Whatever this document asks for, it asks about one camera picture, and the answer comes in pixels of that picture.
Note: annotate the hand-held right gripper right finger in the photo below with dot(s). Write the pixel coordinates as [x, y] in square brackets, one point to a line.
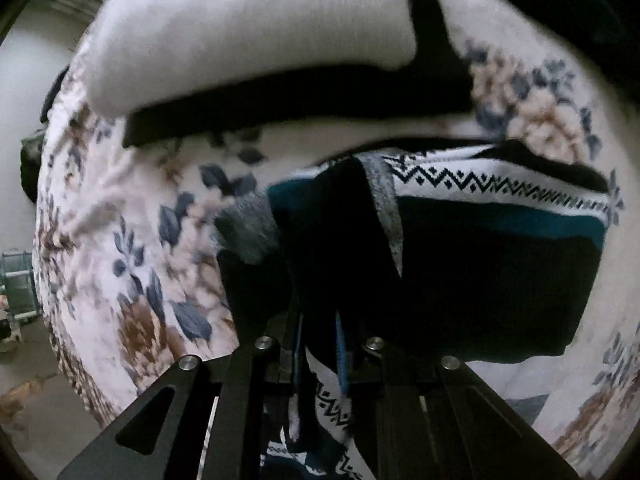
[341, 360]

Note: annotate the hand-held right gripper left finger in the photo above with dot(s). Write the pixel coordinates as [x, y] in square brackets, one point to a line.
[298, 355]

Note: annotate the black teal patterned sweater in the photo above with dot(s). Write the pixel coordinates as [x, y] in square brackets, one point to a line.
[475, 285]

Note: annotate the floral printed blanket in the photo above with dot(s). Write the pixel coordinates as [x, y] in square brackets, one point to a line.
[125, 210]

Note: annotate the green rolling shelf cart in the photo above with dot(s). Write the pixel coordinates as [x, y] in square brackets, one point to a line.
[17, 285]

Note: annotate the black cloth pile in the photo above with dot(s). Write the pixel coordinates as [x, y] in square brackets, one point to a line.
[31, 165]

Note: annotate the folded white and black garment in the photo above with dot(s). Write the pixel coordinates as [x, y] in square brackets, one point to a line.
[250, 25]

